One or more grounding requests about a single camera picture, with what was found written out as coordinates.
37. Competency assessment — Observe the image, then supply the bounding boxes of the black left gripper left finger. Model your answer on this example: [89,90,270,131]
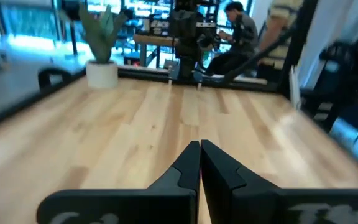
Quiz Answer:
[37,140,201,224]

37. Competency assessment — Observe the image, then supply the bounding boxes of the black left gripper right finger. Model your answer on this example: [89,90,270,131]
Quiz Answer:
[200,139,358,224]

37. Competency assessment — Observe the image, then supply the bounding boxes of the wooden background table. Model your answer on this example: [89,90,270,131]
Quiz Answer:
[134,33,180,68]

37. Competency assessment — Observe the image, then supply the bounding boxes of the seated person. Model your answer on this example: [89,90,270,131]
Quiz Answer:
[205,1,259,77]

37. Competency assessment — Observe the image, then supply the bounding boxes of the potted green plant white pot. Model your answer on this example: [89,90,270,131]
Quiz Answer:
[78,4,129,90]

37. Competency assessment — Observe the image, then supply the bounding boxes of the standing person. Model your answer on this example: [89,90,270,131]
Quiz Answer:
[256,0,304,78]

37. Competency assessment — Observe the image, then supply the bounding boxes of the white upright card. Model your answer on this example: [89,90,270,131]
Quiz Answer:
[288,65,303,110]

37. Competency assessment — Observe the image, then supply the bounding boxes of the black chair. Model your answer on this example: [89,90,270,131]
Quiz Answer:
[300,35,358,131]

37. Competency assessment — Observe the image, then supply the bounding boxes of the black curved bracket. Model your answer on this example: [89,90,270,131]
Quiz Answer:
[37,67,73,93]

